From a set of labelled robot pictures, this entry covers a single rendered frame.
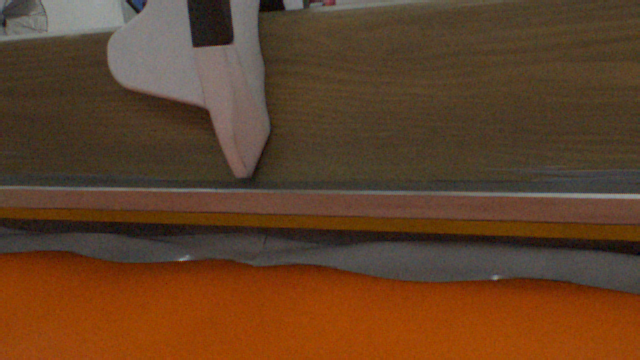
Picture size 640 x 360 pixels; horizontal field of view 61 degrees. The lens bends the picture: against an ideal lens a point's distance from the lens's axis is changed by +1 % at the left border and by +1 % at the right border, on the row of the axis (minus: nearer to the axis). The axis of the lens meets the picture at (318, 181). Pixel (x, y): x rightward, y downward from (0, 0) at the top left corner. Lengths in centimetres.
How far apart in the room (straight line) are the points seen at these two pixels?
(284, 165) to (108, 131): 8
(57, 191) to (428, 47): 17
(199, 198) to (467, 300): 11
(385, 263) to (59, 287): 13
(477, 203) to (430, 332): 5
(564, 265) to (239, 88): 13
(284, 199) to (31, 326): 10
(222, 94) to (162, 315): 8
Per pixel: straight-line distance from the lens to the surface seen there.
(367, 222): 22
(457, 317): 18
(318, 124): 21
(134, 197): 24
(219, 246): 24
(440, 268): 21
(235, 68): 19
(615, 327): 19
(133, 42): 22
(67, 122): 27
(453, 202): 19
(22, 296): 25
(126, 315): 21
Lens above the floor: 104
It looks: 15 degrees down
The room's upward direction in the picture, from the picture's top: 5 degrees counter-clockwise
